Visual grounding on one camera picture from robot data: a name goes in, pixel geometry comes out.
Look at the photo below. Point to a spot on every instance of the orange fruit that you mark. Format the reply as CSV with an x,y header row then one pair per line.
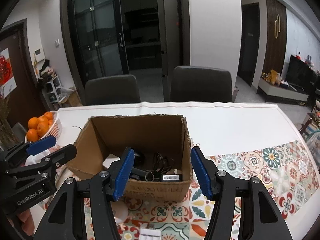
x,y
32,135
33,123
45,123

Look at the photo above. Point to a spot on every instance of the orange fruit back left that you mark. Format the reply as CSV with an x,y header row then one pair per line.
x,y
33,123

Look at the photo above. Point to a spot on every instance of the right dark dining chair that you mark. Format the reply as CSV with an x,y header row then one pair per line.
x,y
201,84

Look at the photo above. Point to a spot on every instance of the wall intercom panel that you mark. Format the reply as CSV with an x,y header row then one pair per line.
x,y
39,55

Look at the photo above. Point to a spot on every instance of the left dark dining chair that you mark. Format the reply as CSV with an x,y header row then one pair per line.
x,y
112,90

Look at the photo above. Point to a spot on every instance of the black adapter with label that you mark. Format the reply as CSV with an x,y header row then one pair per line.
x,y
172,176

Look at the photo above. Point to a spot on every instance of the black television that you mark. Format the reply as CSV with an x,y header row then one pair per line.
x,y
301,76

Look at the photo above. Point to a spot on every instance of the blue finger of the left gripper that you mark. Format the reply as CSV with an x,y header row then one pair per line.
x,y
40,143

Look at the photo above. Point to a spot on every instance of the white power adapter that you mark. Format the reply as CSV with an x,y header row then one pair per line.
x,y
111,158

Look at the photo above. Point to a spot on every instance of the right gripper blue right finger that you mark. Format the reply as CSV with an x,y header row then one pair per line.
x,y
260,217

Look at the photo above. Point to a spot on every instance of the white battery charger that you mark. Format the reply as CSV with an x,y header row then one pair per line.
x,y
149,233

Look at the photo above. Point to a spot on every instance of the orange fruit right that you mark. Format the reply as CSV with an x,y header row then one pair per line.
x,y
45,123

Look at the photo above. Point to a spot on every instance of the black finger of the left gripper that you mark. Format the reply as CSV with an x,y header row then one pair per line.
x,y
48,164

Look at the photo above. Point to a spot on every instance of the dried pink flowers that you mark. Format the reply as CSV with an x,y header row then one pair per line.
x,y
8,138

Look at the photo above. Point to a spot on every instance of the dark dining chair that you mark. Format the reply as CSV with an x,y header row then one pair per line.
x,y
112,90
201,84

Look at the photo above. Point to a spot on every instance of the left hand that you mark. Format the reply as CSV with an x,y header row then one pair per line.
x,y
28,225

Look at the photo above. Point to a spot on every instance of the white shoe rack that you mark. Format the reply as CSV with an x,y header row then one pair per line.
x,y
52,89

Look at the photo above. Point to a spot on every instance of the white tv cabinet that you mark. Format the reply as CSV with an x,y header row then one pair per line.
x,y
276,94

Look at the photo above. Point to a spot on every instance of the astronaut figurine keychain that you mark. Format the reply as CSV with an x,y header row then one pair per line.
x,y
142,175

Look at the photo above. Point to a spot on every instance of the patterned white tablecloth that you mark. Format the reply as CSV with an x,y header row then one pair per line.
x,y
259,138

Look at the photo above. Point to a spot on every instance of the orange fruit front left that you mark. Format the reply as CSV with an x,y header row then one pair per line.
x,y
32,135

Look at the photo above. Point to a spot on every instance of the brown cardboard box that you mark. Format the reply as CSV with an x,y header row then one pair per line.
x,y
160,142

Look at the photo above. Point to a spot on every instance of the white tissue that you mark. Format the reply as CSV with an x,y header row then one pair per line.
x,y
34,159

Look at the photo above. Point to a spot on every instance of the white fruit basket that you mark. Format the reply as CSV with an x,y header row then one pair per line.
x,y
55,130

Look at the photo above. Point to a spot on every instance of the round pink white night light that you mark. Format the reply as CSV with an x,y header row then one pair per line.
x,y
120,212

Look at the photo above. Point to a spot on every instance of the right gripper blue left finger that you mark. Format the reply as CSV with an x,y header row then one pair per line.
x,y
65,217

